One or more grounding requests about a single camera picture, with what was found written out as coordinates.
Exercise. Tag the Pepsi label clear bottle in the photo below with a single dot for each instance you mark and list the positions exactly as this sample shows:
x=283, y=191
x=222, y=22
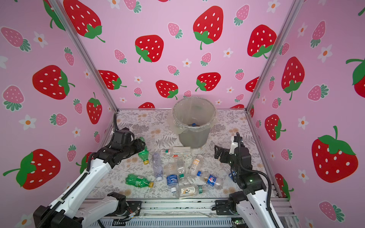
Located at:
x=211, y=180

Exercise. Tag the clear water bottle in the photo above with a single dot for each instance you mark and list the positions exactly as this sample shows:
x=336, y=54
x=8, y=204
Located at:
x=157, y=166

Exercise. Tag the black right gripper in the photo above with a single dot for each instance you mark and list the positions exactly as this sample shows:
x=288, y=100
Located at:
x=224, y=154

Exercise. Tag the clear bottle blue label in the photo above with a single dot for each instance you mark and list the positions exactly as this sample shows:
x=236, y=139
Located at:
x=171, y=177
x=232, y=174

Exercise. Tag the grey mesh waste bin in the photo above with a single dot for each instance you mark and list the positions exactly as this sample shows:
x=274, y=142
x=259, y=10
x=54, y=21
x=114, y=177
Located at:
x=194, y=139

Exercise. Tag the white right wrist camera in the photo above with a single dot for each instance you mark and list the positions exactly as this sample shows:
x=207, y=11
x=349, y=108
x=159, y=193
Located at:
x=234, y=145

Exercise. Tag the clear bottle red green label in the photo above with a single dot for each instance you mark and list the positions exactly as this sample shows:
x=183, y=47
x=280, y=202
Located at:
x=178, y=151

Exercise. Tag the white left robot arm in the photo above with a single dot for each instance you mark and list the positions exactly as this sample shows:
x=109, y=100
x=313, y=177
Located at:
x=65, y=212

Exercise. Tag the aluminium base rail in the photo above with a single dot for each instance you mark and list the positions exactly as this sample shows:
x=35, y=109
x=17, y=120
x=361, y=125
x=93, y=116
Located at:
x=175, y=213

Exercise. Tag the clear bottle orange label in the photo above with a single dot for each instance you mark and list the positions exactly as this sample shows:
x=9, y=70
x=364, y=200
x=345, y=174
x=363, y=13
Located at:
x=195, y=166

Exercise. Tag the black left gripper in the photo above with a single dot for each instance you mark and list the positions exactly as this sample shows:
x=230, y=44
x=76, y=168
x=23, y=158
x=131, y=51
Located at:
x=139, y=146

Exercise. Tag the square bottle green cap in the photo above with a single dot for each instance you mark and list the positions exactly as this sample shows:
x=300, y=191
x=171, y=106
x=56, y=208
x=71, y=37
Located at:
x=191, y=190

